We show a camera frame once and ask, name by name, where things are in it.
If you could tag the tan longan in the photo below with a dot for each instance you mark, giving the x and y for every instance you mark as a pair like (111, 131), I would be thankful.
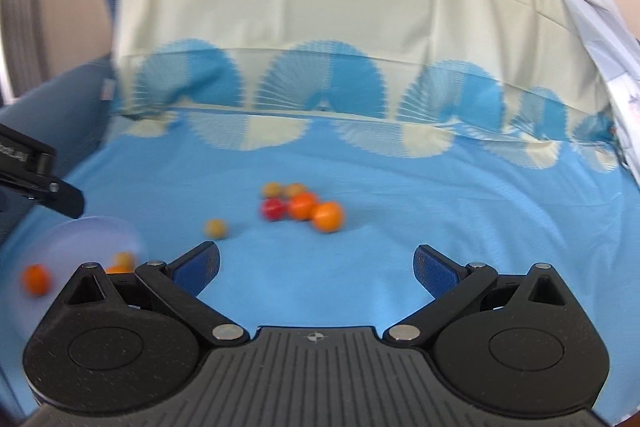
(271, 190)
(125, 259)
(294, 190)
(216, 228)

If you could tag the grey curtain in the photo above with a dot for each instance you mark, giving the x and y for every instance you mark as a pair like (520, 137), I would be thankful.
(25, 17)

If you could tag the light blue plastic plate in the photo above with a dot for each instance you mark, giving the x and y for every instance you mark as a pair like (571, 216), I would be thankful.
(75, 242)

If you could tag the red cherry tomato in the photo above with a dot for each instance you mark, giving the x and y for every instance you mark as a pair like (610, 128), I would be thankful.
(272, 209)

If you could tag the small orange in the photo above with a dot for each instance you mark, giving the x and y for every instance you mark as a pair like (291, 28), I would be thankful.
(301, 206)
(328, 216)
(117, 270)
(36, 280)

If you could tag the blue fan-print bedsheet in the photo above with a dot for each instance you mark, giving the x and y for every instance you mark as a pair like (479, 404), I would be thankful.
(400, 187)

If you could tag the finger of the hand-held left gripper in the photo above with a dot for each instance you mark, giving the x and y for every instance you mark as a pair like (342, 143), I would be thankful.
(67, 204)

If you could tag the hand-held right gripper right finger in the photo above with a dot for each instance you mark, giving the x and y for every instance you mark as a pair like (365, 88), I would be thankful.
(435, 272)

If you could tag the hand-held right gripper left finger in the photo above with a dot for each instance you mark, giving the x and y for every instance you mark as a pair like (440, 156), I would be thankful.
(197, 269)

